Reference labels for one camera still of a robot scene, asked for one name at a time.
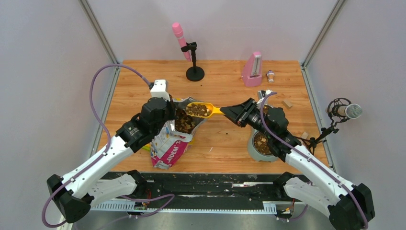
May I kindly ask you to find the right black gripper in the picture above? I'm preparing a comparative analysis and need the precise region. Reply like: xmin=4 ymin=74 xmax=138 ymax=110
xmin=220 ymin=98 xmax=273 ymax=139

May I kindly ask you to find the yellow plastic scoop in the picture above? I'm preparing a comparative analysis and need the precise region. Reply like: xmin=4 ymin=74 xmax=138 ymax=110
xmin=185 ymin=102 xmax=224 ymax=118

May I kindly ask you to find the pet food bag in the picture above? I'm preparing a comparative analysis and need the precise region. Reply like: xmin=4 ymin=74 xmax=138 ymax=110
xmin=150 ymin=97 xmax=206 ymax=169

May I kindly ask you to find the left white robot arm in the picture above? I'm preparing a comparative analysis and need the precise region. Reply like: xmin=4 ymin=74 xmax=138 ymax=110
xmin=45 ymin=97 xmax=176 ymax=223

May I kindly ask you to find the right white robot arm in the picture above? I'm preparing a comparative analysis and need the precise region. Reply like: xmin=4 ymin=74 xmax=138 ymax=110
xmin=220 ymin=98 xmax=375 ymax=230

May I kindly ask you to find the grey double pet bowl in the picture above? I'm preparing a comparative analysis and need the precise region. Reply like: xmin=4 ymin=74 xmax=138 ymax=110
xmin=247 ymin=127 xmax=277 ymax=162

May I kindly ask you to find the pink metronome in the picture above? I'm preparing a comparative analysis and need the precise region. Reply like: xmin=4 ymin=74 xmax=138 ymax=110
xmin=241 ymin=51 xmax=262 ymax=87

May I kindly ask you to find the small figurine bottle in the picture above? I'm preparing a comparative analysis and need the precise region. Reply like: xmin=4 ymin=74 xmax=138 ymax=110
xmin=266 ymin=70 xmax=275 ymax=83

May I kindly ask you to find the wooden block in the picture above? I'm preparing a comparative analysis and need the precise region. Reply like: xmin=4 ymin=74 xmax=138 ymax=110
xmin=282 ymin=99 xmax=293 ymax=109
xmin=301 ymin=132 xmax=309 ymax=139

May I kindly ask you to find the black microphone stand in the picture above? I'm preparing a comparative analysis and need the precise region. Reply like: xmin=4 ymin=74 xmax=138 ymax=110
xmin=181 ymin=42 xmax=205 ymax=81

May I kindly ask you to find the yellow triangular scraper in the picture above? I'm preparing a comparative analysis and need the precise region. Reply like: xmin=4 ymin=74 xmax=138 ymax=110
xmin=142 ymin=143 xmax=151 ymax=151

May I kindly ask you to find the pink microphone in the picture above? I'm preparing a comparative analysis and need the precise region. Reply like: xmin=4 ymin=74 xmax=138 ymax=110
xmin=172 ymin=22 xmax=191 ymax=62

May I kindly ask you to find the silver condenser microphone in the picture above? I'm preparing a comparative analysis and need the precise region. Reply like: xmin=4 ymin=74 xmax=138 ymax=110
xmin=326 ymin=97 xmax=363 ymax=124

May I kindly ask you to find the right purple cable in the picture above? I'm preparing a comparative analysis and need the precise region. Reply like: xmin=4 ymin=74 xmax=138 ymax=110
xmin=259 ymin=92 xmax=369 ymax=230

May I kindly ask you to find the purple cable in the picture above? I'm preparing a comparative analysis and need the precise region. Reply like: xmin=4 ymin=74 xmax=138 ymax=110
xmin=42 ymin=64 xmax=176 ymax=230
xmin=259 ymin=92 xmax=369 ymax=230

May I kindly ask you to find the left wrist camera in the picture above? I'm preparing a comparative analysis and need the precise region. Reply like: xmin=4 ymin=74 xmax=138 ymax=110
xmin=150 ymin=80 xmax=170 ymax=101

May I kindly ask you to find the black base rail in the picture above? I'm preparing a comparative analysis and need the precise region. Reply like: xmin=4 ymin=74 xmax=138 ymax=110
xmin=95 ymin=171 xmax=318 ymax=214

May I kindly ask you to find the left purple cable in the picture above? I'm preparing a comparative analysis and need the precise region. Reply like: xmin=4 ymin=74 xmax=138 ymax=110
xmin=42 ymin=64 xmax=176 ymax=230

